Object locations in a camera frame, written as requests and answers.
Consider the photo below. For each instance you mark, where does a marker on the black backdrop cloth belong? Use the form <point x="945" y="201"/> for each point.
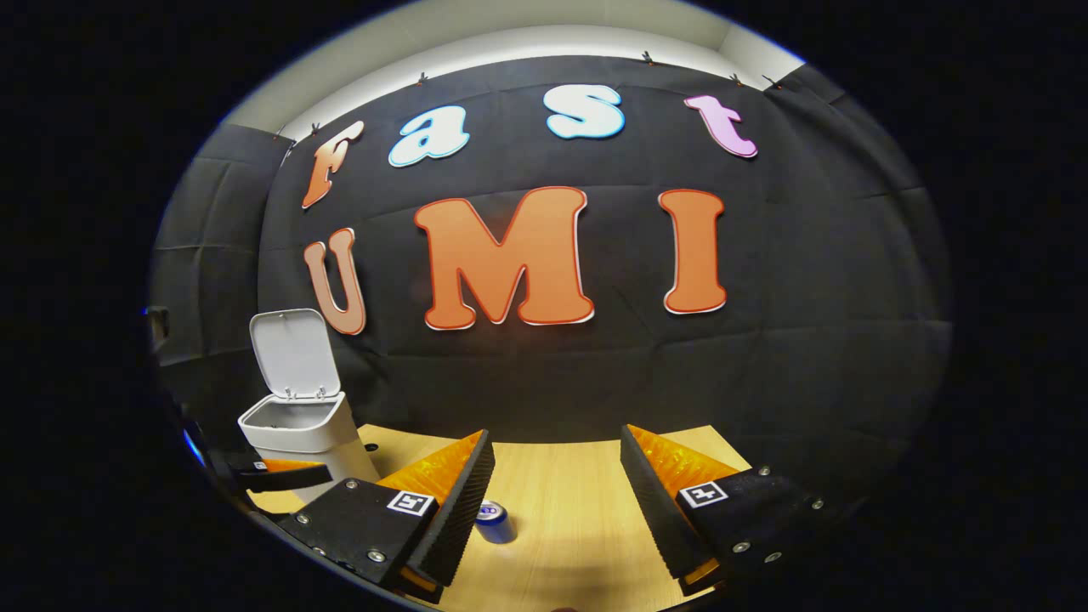
<point x="807" y="297"/>

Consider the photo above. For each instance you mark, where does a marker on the white desktop garbage bin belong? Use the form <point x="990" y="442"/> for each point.
<point x="293" y="353"/>

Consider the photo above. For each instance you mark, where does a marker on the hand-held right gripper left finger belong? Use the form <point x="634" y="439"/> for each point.
<point x="459" y="518"/>

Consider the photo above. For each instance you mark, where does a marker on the blue pop can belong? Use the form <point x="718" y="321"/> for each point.
<point x="497" y="525"/>

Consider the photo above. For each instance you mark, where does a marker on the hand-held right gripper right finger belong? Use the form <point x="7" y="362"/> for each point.
<point x="654" y="510"/>

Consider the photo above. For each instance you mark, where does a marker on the wooden desktop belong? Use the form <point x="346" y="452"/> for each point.
<point x="569" y="510"/>

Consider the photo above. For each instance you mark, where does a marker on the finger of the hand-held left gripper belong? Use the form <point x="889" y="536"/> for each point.
<point x="280" y="476"/>

